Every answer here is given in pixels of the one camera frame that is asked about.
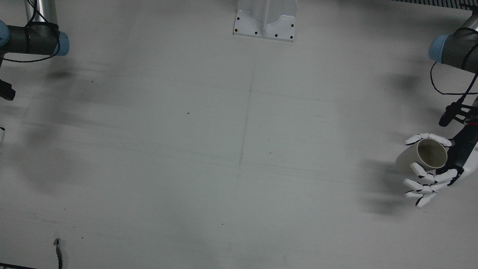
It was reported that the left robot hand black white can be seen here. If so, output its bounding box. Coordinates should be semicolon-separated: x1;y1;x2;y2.
403;123;478;208

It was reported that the beige paper cup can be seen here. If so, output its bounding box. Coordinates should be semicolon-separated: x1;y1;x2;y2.
396;138;448;174

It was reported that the thin metal rod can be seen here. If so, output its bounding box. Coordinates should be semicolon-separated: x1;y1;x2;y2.
53;238;63;269

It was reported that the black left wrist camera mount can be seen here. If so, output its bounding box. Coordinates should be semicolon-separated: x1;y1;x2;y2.
439;102;473;127

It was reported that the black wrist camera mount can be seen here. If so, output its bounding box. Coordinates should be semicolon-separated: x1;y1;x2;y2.
0;79;16;101
439;102;473;127

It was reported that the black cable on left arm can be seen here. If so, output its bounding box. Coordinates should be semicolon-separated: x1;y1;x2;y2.
429;62;478;109

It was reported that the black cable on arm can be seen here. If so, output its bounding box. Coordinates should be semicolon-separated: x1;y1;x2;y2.
429;62;478;109
0;0;62;63

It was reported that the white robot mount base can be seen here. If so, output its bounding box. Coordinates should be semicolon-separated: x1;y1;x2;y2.
233;0;298;43

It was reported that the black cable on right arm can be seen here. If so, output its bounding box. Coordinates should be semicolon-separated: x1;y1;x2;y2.
0;0;62;63

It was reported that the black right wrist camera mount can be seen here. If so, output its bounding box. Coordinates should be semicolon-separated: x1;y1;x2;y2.
0;79;16;101

